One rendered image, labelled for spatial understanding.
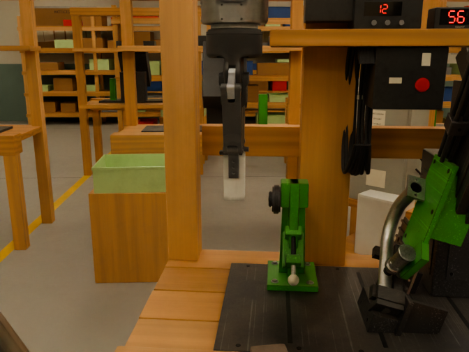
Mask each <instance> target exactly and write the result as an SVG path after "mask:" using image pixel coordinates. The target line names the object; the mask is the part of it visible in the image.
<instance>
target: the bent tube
mask: <svg viewBox="0 0 469 352"><path fill-rule="evenodd" d="M425 187H426V179H423V178H421V177H415V176H413V175H408V176H407V183H406V188H405V189H404V191H403V192H402V193H401V194H400V195H399V196H398V197H397V198H396V200H395V201H394V202H393V204H392V206H391V207H390V209H389V212H388V214H387V217H386V219H385V223H384V226H383V229H382V235H381V241H380V258H379V269H378V285H381V286H386V287H389V288H392V275H391V276H387V275H386V274H385V273H384V272H383V269H384V267H385V261H386V260H387V259H388V258H389V257H391V256H393V253H394V237H395V233H396V228H397V226H398V223H399V220H400V218H401V215H402V213H403V212H404V210H405V209H406V207H407V206H409V204H411V202H412V201H413V200H419V201H422V202H424V200H425Z"/></svg>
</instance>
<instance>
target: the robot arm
mask: <svg viewBox="0 0 469 352"><path fill-rule="evenodd" d="M200 5H201V6H200V7H201V12H202V19H201V22H202V23H203V24H205V25H211V29H208V31H207V32H206V37H207V56H208V57H210V58H224V67H223V72H221V73H219V74H218V83H219V85H220V91H221V105H222V116H223V150H220V152H219V154H220V155H223V186H224V200H238V201H244V200H245V155H246V153H245V152H248V151H249V147H245V146H244V144H245V138H244V131H245V105H246V102H247V100H248V84H249V72H244V58H259V57H261V56H262V31H261V29H258V25H264V24H266V23H267V22H268V7H269V0H200ZM0 352H30V351H29V350H28V348H27V347H26V346H25V344H24V343H23V341H22V340H21V339H20V337H19V336H18V335H17V333H16V331H14V329H13V328H12V326H11V325H10V323H9V322H8V321H7V320H6V318H5V316H4V315H3V314H2V313H1V311H0Z"/></svg>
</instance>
